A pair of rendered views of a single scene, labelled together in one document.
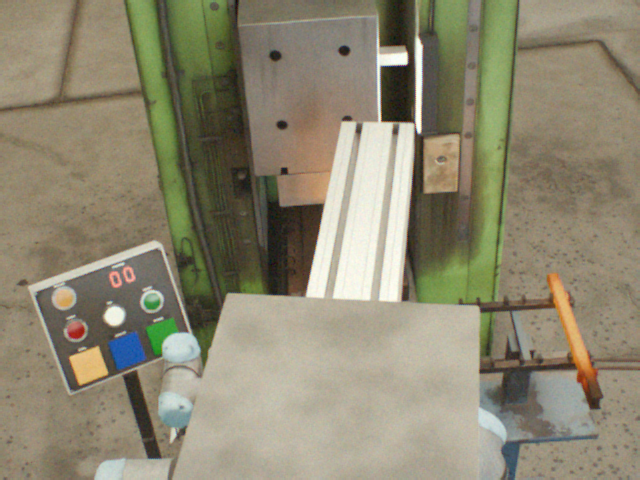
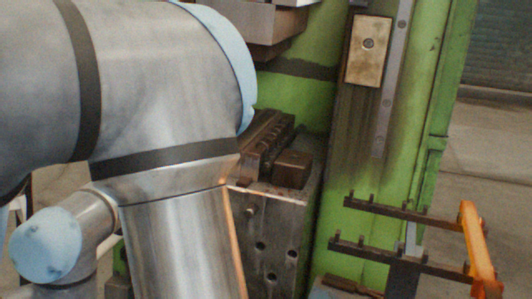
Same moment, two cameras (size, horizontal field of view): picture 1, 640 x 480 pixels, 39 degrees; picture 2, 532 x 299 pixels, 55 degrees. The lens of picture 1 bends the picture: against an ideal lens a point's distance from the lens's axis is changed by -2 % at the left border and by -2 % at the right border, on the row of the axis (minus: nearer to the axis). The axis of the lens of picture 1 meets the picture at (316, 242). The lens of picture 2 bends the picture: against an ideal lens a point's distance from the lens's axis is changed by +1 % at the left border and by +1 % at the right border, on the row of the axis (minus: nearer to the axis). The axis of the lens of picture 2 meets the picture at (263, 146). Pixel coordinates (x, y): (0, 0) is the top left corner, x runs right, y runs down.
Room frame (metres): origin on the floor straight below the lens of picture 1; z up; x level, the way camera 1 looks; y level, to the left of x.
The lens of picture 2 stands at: (0.58, -0.41, 1.46)
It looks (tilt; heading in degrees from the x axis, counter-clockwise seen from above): 20 degrees down; 14
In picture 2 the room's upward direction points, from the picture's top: 6 degrees clockwise
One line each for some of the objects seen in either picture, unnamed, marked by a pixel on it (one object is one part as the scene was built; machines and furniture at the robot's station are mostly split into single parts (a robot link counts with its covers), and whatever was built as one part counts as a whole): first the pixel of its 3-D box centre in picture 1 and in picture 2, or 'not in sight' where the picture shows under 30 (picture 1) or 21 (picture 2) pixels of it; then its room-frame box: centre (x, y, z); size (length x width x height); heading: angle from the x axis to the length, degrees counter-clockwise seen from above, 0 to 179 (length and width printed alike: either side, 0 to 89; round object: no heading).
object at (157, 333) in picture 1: (163, 336); not in sight; (1.62, 0.40, 1.01); 0.07 x 0.05 x 0.07; 115
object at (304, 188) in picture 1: (315, 140); (258, 14); (1.98, -0.02, 1.32); 0.42 x 0.20 x 0.10; 0
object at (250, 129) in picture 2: not in sight; (255, 127); (1.98, -0.04, 0.99); 0.42 x 0.05 x 0.01; 0
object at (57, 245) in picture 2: not in sight; (63, 237); (1.05, -0.06, 1.12); 0.11 x 0.08 x 0.09; 0
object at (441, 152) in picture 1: (440, 164); (366, 51); (1.90, -0.33, 1.27); 0.09 x 0.02 x 0.17; 90
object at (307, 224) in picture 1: (323, 245); (247, 137); (1.98, -0.02, 0.96); 0.42 x 0.20 x 0.09; 0
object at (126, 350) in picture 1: (126, 350); not in sight; (1.57, 0.49, 1.01); 0.07 x 0.05 x 0.07; 115
